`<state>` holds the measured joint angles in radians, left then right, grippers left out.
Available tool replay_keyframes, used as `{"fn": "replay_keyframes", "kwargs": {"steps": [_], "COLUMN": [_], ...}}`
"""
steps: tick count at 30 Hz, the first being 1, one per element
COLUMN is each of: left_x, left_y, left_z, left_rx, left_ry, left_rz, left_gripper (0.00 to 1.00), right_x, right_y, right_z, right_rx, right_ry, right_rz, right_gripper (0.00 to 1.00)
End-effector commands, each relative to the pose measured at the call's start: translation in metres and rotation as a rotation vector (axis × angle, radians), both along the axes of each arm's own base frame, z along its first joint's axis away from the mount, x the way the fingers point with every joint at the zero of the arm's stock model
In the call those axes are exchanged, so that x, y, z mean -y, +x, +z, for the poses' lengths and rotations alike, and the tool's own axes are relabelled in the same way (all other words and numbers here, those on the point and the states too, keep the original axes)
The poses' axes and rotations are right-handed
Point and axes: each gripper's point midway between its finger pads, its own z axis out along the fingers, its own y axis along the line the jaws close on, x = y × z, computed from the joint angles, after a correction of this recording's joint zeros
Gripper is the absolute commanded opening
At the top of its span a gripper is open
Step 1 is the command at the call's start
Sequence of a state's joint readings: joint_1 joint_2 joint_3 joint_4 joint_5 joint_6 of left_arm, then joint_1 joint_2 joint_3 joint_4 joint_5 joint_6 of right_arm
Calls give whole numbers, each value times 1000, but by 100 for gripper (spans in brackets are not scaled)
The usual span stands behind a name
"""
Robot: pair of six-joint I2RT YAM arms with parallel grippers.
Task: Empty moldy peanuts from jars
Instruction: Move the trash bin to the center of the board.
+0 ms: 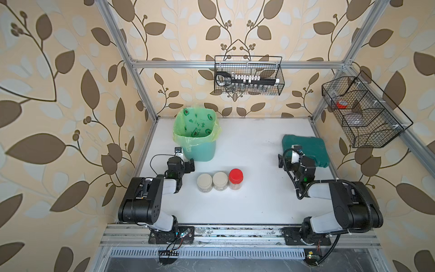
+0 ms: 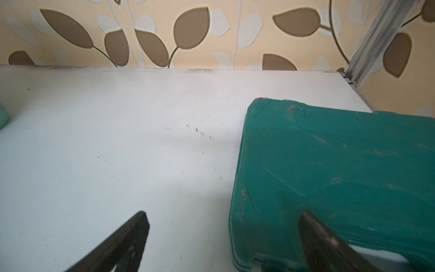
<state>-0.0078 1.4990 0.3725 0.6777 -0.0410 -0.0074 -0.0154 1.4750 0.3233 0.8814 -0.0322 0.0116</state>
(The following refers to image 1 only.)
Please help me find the green plastic trash bin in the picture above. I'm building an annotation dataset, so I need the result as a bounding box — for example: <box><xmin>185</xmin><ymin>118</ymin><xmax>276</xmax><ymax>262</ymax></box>
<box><xmin>180</xmin><ymin>141</ymin><xmax>216</xmax><ymax>162</ymax></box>

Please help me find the yellow-green bin liner bag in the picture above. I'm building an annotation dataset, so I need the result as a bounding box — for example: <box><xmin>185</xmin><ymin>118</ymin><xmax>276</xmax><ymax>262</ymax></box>
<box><xmin>173</xmin><ymin>107</ymin><xmax>222</xmax><ymax>148</ymax></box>

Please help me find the beige-lid jar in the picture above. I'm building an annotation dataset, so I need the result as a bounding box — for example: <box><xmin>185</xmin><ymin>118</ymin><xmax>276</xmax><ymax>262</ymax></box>
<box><xmin>213</xmin><ymin>172</ymin><xmax>228</xmax><ymax>191</ymax></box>
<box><xmin>197</xmin><ymin>173</ymin><xmax>213</xmax><ymax>193</ymax></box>

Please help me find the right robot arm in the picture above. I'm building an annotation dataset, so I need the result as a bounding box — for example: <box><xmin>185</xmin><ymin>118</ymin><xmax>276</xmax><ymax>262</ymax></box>
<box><xmin>278</xmin><ymin>148</ymin><xmax>384</xmax><ymax>243</ymax></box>

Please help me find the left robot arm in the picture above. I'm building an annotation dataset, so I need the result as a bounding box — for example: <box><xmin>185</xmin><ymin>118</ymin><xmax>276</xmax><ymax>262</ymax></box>
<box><xmin>118</xmin><ymin>156</ymin><xmax>195</xmax><ymax>235</ymax></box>

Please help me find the green plastic tool case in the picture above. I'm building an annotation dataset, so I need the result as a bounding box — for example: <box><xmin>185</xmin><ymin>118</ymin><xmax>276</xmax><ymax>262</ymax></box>
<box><xmin>282</xmin><ymin>134</ymin><xmax>330</xmax><ymax>168</ymax></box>

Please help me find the red object in basket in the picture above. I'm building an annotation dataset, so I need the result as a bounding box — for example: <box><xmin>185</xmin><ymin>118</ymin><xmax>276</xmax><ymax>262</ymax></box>
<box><xmin>336</xmin><ymin>99</ymin><xmax>348</xmax><ymax>109</ymax></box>

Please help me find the black socket wrench set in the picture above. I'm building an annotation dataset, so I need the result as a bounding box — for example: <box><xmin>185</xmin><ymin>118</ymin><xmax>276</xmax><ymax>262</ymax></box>
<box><xmin>214</xmin><ymin>71</ymin><xmax>280</xmax><ymax>87</ymax></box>

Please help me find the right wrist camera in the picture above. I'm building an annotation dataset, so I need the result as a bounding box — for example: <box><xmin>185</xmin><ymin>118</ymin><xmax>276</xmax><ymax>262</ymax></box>
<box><xmin>291</xmin><ymin>145</ymin><xmax>304</xmax><ymax>164</ymax></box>

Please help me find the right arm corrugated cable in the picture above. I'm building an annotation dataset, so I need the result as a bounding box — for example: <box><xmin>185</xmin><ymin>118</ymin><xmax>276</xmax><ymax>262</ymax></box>
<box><xmin>283</xmin><ymin>148</ymin><xmax>375</xmax><ymax>232</ymax></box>

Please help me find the right wire basket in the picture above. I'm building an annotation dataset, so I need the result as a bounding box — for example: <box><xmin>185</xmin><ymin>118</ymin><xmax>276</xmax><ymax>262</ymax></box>
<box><xmin>322</xmin><ymin>71</ymin><xmax>413</xmax><ymax>148</ymax></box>

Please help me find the wire basket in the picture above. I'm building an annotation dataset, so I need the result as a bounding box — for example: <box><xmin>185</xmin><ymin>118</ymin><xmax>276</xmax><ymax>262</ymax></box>
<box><xmin>214</xmin><ymin>55</ymin><xmax>285</xmax><ymax>96</ymax></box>
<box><xmin>322</xmin><ymin>71</ymin><xmax>413</xmax><ymax>148</ymax></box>

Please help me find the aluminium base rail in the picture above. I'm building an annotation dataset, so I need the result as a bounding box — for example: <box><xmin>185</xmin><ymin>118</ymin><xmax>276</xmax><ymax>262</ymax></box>
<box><xmin>100</xmin><ymin>224</ymin><xmax>381</xmax><ymax>248</ymax></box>

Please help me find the back wire basket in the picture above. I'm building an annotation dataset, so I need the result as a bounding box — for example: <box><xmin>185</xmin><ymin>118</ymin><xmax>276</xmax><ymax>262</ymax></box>
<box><xmin>214</xmin><ymin>55</ymin><xmax>285</xmax><ymax>96</ymax></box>

